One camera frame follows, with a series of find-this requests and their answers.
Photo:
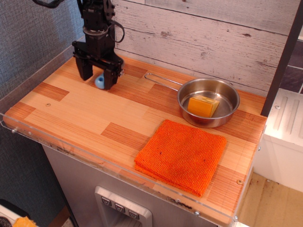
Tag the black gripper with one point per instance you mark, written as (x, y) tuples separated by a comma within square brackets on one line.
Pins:
[(99, 51)]

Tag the blue grey toy spoon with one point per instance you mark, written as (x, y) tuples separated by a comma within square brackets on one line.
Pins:
[(100, 81)]

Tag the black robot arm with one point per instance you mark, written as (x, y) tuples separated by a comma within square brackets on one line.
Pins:
[(97, 16)]

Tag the orange folded cloth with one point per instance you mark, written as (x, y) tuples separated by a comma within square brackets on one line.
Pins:
[(181, 156)]

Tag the clear acrylic table guard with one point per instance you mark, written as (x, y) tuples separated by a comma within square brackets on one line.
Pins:
[(49, 102)]

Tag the yellow cheese block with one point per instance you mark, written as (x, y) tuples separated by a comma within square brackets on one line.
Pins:
[(202, 106)]

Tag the small steel pan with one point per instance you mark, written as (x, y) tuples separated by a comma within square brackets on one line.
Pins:
[(212, 88)]

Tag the grey cabinet with dispenser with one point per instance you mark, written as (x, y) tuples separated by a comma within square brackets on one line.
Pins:
[(98, 199)]

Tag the yellow black object corner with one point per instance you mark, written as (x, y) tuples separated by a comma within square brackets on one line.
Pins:
[(19, 222)]

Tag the white toy appliance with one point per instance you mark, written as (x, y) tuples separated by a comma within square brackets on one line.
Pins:
[(280, 154)]

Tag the dark vertical post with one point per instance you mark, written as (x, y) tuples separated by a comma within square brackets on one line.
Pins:
[(284, 60)]

